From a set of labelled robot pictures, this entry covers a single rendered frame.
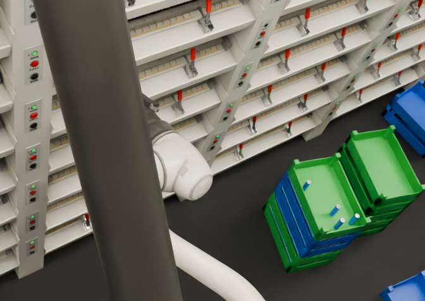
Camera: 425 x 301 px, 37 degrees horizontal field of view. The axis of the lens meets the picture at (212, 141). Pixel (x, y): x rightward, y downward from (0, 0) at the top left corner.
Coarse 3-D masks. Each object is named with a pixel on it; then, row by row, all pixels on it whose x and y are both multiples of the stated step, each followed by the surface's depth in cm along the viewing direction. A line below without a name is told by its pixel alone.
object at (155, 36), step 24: (192, 0) 168; (216, 0) 171; (240, 0) 176; (144, 24) 161; (168, 24) 166; (192, 24) 168; (216, 24) 171; (240, 24) 174; (144, 48) 161; (168, 48) 163
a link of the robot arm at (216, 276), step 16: (160, 176) 140; (176, 240) 135; (176, 256) 134; (192, 256) 135; (208, 256) 137; (192, 272) 135; (208, 272) 135; (224, 272) 136; (224, 288) 136; (240, 288) 136
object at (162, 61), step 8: (216, 40) 189; (200, 48) 186; (168, 56) 181; (176, 56) 182; (144, 64) 178; (152, 64) 179; (160, 64) 182; (176, 64) 183; (56, 96) 165; (56, 104) 166
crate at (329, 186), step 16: (320, 160) 247; (336, 160) 248; (304, 176) 246; (320, 176) 248; (336, 176) 250; (304, 192) 236; (320, 192) 244; (336, 192) 246; (352, 192) 242; (304, 208) 237; (320, 208) 240; (352, 208) 243; (320, 224) 236; (352, 224) 240; (368, 224) 235
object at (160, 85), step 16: (208, 48) 190; (224, 48) 192; (208, 64) 188; (224, 64) 190; (144, 80) 179; (160, 80) 181; (176, 80) 183; (192, 80) 185; (160, 96) 183; (64, 128) 166
